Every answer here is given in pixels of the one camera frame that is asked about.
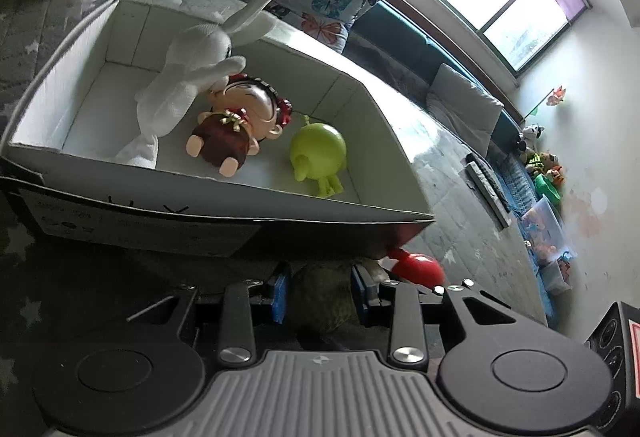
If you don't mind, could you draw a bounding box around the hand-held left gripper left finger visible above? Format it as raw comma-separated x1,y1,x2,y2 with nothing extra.
125,262,292,366

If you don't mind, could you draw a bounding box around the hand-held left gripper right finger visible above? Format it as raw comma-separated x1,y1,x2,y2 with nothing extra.
350,262,518,366

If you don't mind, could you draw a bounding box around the olive plush toy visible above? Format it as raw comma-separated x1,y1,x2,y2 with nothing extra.
291,262,362,335

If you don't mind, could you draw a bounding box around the white cardboard box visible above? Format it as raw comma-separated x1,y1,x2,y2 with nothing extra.
0,0,435,263

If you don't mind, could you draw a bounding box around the red plastic toy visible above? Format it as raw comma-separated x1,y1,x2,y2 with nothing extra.
381,247,447,290

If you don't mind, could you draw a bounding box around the green plastic alien toy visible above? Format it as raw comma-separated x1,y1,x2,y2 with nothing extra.
289,115,348,198

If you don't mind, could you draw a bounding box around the clear plastic bin of toys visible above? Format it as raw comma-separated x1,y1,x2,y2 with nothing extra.
520,196,578,295

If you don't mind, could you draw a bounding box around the grey remote control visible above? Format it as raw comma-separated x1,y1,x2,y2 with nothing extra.
466,163,512,230

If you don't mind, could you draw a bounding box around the black remote control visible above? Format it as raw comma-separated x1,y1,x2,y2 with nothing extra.
464,154,496,182

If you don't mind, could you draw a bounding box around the doll figure in brown dress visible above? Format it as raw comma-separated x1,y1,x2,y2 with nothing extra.
186,73,295,178

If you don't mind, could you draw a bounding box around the grey pillow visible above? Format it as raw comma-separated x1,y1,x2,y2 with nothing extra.
425,63,505,156

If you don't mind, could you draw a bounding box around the pile of plush toys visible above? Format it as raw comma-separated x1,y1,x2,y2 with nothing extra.
515,123,568,198

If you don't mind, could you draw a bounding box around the white rabbit plush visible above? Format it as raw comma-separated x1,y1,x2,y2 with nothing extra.
112,0,286,168

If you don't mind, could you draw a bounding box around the teal sofa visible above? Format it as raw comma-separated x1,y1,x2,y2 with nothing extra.
345,0,561,328

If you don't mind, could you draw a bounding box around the toy flower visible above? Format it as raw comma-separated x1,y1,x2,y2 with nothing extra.
530,86,568,114

